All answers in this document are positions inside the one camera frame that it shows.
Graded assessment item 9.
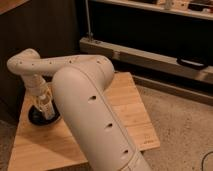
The wooden table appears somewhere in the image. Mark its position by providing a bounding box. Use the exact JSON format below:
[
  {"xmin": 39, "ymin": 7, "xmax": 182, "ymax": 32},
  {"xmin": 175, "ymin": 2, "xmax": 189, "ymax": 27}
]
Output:
[{"xmin": 7, "ymin": 72, "xmax": 160, "ymax": 171}]

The metal pole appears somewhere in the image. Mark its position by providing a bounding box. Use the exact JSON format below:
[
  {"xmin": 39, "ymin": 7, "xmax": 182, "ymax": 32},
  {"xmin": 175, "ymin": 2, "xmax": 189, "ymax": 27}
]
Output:
[{"xmin": 85, "ymin": 0, "xmax": 93, "ymax": 41}]

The small white bottle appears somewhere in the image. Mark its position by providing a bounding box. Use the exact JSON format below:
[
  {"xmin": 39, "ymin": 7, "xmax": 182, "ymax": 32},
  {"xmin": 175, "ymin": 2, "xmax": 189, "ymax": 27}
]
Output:
[{"xmin": 39, "ymin": 95, "xmax": 55, "ymax": 120}]

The wooden shelf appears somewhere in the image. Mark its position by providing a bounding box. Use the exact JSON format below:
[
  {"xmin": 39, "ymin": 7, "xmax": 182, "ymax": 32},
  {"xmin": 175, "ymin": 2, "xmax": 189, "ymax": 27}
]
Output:
[{"xmin": 93, "ymin": 0, "xmax": 213, "ymax": 21}]

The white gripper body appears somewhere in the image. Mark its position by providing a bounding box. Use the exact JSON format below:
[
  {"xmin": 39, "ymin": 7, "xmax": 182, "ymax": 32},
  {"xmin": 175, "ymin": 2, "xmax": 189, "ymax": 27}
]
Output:
[{"xmin": 27, "ymin": 79, "xmax": 48, "ymax": 96}]

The black ceramic bowl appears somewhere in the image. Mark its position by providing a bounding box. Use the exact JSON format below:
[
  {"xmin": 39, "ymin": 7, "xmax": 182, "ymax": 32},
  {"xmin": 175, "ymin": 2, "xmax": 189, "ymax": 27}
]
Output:
[{"xmin": 28, "ymin": 105, "xmax": 60, "ymax": 126}]

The black handle object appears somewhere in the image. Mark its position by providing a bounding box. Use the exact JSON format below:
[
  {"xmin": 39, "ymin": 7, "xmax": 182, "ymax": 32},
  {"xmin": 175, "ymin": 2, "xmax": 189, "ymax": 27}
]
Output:
[{"xmin": 176, "ymin": 58, "xmax": 208, "ymax": 70}]

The black cable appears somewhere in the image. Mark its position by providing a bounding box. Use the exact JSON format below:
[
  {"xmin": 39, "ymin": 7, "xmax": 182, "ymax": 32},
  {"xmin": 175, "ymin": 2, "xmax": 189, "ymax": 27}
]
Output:
[{"xmin": 200, "ymin": 150, "xmax": 213, "ymax": 171}]

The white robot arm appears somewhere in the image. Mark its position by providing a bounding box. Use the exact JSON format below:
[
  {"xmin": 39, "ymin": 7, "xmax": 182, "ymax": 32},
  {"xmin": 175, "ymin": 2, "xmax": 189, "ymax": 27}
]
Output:
[{"xmin": 7, "ymin": 49, "xmax": 151, "ymax": 171}]

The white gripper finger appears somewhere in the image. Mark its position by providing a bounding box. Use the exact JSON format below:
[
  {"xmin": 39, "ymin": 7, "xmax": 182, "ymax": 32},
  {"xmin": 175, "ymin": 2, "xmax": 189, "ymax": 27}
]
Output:
[
  {"xmin": 45, "ymin": 90, "xmax": 52, "ymax": 109},
  {"xmin": 33, "ymin": 97, "xmax": 42, "ymax": 112}
]

